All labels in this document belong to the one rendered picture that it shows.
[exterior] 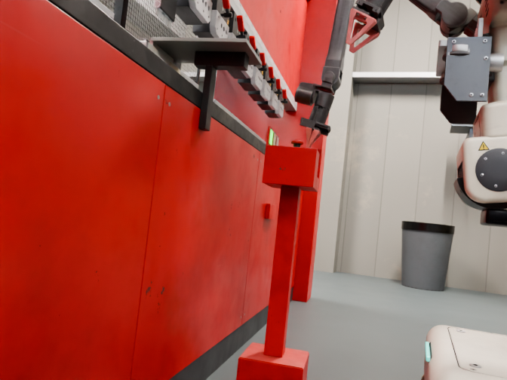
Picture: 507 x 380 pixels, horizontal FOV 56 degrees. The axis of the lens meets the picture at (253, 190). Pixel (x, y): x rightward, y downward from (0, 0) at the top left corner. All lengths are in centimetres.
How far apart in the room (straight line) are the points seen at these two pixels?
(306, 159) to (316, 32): 229
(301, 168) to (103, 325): 78
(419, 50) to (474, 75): 503
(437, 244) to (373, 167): 133
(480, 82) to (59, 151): 96
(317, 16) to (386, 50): 271
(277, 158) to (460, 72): 57
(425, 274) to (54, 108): 473
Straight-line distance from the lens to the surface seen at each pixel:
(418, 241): 522
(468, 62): 132
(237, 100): 364
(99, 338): 99
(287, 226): 155
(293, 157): 149
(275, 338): 159
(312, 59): 362
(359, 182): 600
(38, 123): 76
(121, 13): 275
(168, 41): 135
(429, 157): 599
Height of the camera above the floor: 55
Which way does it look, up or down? 3 degrees up
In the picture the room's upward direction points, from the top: 6 degrees clockwise
